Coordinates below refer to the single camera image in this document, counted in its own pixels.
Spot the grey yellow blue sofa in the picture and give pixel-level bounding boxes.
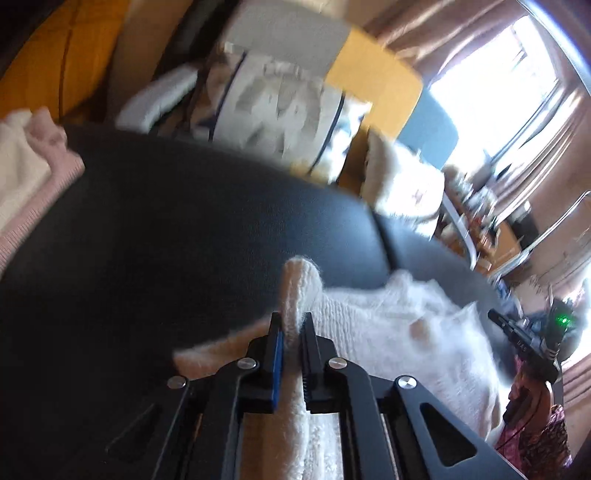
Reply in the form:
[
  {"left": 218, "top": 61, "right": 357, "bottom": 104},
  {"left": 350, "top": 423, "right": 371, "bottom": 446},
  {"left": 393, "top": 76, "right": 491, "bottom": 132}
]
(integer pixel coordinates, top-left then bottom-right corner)
[{"left": 115, "top": 4, "right": 476, "bottom": 268}]

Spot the patterned beige curtain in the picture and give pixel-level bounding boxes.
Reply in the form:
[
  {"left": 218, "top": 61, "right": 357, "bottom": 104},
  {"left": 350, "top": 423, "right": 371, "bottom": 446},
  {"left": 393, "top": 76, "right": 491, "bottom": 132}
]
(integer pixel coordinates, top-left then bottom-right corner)
[
  {"left": 485, "top": 88, "right": 591, "bottom": 213},
  {"left": 383, "top": 0, "right": 541, "bottom": 88}
]

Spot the orange wooden wardrobe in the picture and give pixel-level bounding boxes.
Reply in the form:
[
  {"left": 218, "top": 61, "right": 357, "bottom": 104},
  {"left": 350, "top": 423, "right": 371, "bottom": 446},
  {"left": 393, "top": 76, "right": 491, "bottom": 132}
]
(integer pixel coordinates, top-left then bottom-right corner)
[{"left": 0, "top": 0, "right": 134, "bottom": 125}]

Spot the black television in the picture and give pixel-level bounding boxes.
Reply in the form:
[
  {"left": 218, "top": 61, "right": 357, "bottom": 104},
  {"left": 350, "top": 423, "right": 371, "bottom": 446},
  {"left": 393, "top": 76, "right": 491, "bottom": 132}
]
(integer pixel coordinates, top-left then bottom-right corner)
[{"left": 508, "top": 205, "right": 539, "bottom": 241}]

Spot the tiger print cushion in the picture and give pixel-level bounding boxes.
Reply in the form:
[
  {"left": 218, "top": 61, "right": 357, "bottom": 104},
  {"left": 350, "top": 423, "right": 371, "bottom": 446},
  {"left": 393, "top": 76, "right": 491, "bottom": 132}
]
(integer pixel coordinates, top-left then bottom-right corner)
[{"left": 194, "top": 41, "right": 372, "bottom": 181}]

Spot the person's right forearm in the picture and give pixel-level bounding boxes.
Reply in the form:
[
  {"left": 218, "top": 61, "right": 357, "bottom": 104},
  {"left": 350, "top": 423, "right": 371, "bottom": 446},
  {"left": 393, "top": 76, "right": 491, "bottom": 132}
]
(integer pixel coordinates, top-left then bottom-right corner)
[{"left": 522, "top": 404, "right": 571, "bottom": 462}]

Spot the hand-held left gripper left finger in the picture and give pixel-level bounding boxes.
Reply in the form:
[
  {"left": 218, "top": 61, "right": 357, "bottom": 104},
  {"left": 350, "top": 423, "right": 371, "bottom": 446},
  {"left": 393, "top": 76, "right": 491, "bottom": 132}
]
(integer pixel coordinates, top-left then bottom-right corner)
[{"left": 92, "top": 312, "right": 284, "bottom": 480}]

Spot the white metal pole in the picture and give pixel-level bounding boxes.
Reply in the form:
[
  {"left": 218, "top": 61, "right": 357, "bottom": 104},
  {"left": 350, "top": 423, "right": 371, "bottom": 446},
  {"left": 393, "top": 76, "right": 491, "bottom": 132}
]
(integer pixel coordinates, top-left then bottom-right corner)
[{"left": 489, "top": 191, "right": 591, "bottom": 278}]

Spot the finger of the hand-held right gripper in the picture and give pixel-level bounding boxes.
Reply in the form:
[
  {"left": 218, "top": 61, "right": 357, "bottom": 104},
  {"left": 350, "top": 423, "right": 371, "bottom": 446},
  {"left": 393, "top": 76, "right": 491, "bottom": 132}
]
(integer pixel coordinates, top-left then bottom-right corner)
[{"left": 488, "top": 309, "right": 532, "bottom": 347}]

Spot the cream folded garment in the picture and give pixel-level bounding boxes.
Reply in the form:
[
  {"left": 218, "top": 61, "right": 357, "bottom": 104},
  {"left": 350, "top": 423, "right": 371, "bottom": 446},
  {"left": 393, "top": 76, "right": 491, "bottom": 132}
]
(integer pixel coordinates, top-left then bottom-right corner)
[{"left": 0, "top": 113, "right": 51, "bottom": 227}]

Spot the bright window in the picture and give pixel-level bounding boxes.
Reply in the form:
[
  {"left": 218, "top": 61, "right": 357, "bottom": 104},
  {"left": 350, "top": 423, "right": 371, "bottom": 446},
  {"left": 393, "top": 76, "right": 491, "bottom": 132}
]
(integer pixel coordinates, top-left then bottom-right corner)
[{"left": 425, "top": 14, "right": 573, "bottom": 171}]

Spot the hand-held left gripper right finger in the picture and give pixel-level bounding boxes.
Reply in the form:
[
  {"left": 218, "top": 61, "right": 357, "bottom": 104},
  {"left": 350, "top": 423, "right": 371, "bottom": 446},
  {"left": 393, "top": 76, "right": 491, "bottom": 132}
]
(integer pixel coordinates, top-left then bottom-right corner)
[{"left": 299, "top": 312, "right": 513, "bottom": 480}]

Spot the cream knit sweater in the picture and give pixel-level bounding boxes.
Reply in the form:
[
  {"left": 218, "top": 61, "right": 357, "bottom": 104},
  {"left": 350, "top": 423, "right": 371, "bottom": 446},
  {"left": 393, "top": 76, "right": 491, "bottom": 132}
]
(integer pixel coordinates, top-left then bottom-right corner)
[{"left": 173, "top": 256, "right": 513, "bottom": 480}]

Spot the deer print cushion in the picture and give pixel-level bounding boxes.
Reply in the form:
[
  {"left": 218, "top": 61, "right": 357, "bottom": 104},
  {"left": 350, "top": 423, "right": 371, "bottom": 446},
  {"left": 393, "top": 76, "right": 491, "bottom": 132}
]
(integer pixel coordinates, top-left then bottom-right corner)
[{"left": 365, "top": 129, "right": 446, "bottom": 232}]

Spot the pink folded garment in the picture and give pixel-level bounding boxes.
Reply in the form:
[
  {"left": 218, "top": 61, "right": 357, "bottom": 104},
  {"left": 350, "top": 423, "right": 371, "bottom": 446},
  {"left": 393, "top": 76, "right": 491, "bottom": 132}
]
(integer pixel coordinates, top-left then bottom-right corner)
[{"left": 0, "top": 107, "right": 86, "bottom": 273}]

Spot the person's right hand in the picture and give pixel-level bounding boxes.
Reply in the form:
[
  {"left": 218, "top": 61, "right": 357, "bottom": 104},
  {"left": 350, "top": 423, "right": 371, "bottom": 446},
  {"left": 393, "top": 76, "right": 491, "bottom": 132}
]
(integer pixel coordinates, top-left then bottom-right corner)
[{"left": 505, "top": 360, "right": 555, "bottom": 432}]

